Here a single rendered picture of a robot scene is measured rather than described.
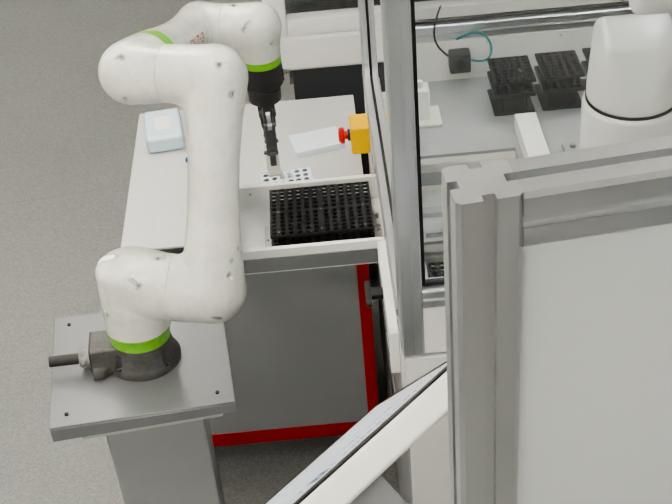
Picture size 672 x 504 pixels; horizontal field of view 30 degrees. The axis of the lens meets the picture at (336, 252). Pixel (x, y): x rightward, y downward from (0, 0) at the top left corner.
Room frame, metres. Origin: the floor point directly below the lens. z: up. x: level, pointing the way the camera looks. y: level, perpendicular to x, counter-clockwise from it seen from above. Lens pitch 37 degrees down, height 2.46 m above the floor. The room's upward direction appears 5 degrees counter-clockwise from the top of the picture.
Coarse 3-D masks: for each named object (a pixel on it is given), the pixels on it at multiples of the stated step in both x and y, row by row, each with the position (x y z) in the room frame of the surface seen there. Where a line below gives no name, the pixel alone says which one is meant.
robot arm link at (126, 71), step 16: (144, 32) 2.21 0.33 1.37; (160, 32) 2.24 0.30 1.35; (112, 48) 2.11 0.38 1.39; (128, 48) 2.10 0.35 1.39; (144, 48) 2.10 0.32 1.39; (112, 64) 2.08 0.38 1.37; (128, 64) 2.07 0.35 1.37; (144, 64) 2.07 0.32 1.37; (112, 80) 2.06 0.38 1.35; (128, 80) 2.06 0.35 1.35; (144, 80) 2.05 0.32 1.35; (112, 96) 2.07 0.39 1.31; (128, 96) 2.06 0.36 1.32; (144, 96) 2.05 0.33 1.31
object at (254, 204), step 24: (240, 192) 2.35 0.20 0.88; (264, 192) 2.35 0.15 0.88; (240, 216) 2.32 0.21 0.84; (264, 216) 2.31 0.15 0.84; (264, 240) 2.22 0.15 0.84; (360, 240) 2.11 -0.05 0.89; (264, 264) 2.10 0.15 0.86; (288, 264) 2.10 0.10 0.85; (312, 264) 2.10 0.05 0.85; (336, 264) 2.10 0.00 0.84
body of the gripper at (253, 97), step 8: (280, 88) 2.48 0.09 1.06; (248, 96) 2.48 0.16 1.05; (256, 96) 2.45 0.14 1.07; (264, 96) 2.45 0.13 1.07; (272, 96) 2.45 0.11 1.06; (280, 96) 2.47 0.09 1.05; (256, 104) 2.45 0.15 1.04; (264, 104) 2.45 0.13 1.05; (272, 104) 2.45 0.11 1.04; (264, 112) 2.45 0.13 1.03; (272, 112) 2.45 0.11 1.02; (264, 120) 2.45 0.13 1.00; (272, 120) 2.46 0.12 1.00
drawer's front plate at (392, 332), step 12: (384, 252) 2.02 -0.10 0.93; (384, 264) 1.98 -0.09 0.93; (384, 276) 1.94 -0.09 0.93; (384, 288) 1.90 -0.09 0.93; (384, 300) 1.89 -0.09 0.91; (396, 324) 1.79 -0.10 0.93; (396, 336) 1.77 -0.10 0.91; (396, 348) 1.77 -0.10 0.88; (396, 360) 1.77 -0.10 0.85; (396, 372) 1.77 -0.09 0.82
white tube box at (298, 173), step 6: (288, 168) 2.56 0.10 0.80; (294, 168) 2.56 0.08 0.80; (300, 168) 2.56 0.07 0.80; (306, 168) 2.56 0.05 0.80; (264, 174) 2.55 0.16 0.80; (294, 174) 2.53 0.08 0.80; (300, 174) 2.53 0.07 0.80; (306, 174) 2.54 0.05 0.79; (264, 180) 2.53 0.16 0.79; (270, 180) 2.52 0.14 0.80; (276, 180) 2.52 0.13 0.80; (288, 180) 2.51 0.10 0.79; (294, 180) 2.51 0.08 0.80
